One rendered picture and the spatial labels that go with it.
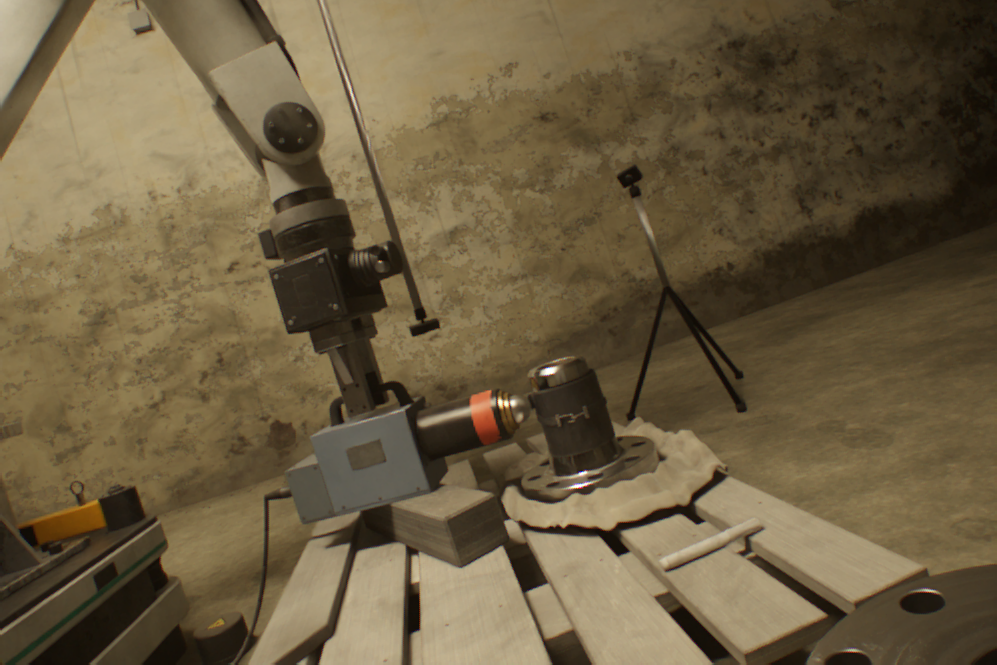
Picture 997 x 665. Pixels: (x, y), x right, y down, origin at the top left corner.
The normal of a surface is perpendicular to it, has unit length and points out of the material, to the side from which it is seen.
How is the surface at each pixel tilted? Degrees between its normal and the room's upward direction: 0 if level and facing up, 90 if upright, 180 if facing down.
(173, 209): 90
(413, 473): 90
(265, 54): 90
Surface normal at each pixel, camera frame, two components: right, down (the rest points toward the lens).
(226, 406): 0.10, -0.07
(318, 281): -0.20, 0.04
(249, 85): 0.36, -0.15
